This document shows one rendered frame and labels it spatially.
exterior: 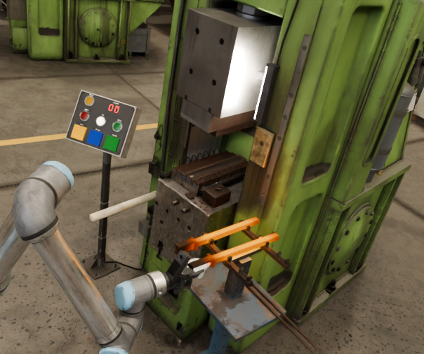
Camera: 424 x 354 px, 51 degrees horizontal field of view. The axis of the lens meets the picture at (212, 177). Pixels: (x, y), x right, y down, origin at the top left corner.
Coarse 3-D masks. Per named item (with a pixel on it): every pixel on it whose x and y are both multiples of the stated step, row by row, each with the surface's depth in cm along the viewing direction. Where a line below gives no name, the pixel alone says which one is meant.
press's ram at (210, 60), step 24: (192, 24) 195; (216, 24) 186; (240, 24) 184; (264, 24) 193; (192, 48) 199; (216, 48) 189; (240, 48) 186; (264, 48) 197; (192, 72) 204; (216, 72) 193; (240, 72) 193; (264, 72) 201; (192, 96) 207; (216, 96) 197; (240, 96) 202
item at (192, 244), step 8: (240, 224) 196; (248, 224) 198; (256, 224) 202; (216, 232) 188; (224, 232) 189; (232, 232) 193; (192, 240) 179; (200, 240) 182; (208, 240) 184; (176, 248) 175; (184, 248) 178; (192, 248) 181
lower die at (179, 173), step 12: (216, 156) 251; (228, 156) 251; (240, 156) 252; (180, 168) 232; (192, 168) 232; (216, 168) 235; (228, 168) 239; (180, 180) 229; (192, 180) 222; (192, 192) 225
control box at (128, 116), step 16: (80, 96) 242; (96, 96) 240; (80, 112) 241; (96, 112) 239; (112, 112) 237; (128, 112) 235; (96, 128) 239; (112, 128) 237; (128, 128) 235; (128, 144) 240
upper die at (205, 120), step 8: (184, 104) 212; (192, 104) 208; (184, 112) 214; (192, 112) 210; (200, 112) 206; (208, 112) 202; (248, 112) 221; (192, 120) 211; (200, 120) 208; (208, 120) 204; (216, 120) 206; (224, 120) 210; (232, 120) 215; (240, 120) 219; (248, 120) 224; (208, 128) 205; (216, 128) 208; (224, 128) 213
